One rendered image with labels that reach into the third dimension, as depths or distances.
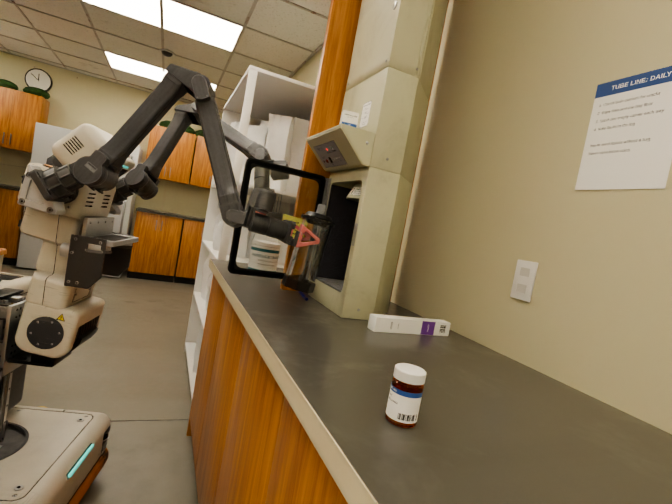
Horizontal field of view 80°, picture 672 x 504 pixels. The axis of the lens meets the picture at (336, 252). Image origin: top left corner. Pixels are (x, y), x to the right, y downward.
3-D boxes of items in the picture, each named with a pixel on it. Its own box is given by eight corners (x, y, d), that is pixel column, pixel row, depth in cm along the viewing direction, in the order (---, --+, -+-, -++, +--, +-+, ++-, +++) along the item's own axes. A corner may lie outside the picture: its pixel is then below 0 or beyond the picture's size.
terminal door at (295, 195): (307, 282, 151) (326, 176, 149) (226, 273, 136) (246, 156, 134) (306, 281, 152) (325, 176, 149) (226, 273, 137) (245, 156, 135)
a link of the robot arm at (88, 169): (184, 67, 122) (174, 49, 112) (220, 96, 123) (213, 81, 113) (85, 180, 118) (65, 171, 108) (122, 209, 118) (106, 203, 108)
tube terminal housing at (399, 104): (365, 300, 163) (401, 111, 159) (408, 323, 134) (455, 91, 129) (307, 294, 153) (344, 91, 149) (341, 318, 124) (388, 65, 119)
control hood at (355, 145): (330, 172, 150) (334, 145, 150) (369, 166, 121) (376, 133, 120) (301, 165, 146) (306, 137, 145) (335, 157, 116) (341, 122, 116)
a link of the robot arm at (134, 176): (188, 114, 175) (177, 96, 166) (215, 119, 172) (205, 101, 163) (135, 197, 158) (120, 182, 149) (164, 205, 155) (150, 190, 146)
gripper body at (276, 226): (288, 221, 126) (266, 214, 123) (298, 223, 116) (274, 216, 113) (282, 240, 126) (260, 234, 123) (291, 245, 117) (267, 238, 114)
